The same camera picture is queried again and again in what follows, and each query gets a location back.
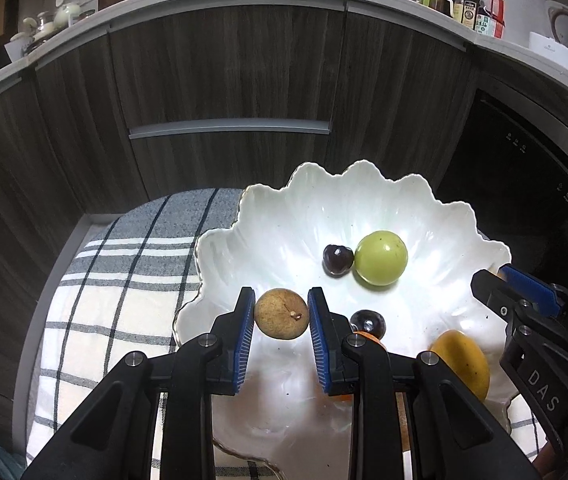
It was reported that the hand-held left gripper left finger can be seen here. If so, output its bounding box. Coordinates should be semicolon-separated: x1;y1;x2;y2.
21;287;256;480

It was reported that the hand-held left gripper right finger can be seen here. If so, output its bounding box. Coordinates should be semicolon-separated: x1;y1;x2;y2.
308;287;540;480

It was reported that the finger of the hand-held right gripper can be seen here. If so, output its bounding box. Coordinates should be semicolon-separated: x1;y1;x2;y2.
470;264;565;322

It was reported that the brown longan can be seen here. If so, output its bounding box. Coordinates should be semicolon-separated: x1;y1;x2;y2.
255;288;310;342

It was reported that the dark cherry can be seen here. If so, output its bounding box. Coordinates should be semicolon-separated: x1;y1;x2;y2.
350;309;387;339
322;244;355;277

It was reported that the orange mandarin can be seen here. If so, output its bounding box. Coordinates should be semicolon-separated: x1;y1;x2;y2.
336;330;385;403

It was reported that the yellow mango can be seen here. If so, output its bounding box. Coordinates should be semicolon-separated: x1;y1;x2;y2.
429;329;491;403

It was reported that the green round fruit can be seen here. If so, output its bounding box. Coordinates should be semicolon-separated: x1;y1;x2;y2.
353;230;409;288

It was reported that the white scalloped ceramic bowl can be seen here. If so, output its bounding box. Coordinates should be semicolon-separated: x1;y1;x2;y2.
173;160;512;480

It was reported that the black built-in dishwasher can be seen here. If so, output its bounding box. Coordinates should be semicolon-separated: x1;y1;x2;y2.
436;87;568;306

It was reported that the white checked cloth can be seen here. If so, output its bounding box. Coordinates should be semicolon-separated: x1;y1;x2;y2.
24;187;550;480

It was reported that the white rice cooker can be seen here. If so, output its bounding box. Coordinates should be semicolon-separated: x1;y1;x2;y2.
529;0;568;75

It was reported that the dark wood kitchen cabinet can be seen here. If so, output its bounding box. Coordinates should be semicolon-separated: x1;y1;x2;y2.
0;0;480;441

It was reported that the clear bottle red label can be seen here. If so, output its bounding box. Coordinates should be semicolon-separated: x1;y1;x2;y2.
479;0;506;39

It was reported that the white teapot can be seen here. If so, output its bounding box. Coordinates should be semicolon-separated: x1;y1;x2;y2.
54;2;83;29

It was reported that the glass jar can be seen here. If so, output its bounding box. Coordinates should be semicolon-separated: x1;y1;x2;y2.
34;10;58;37

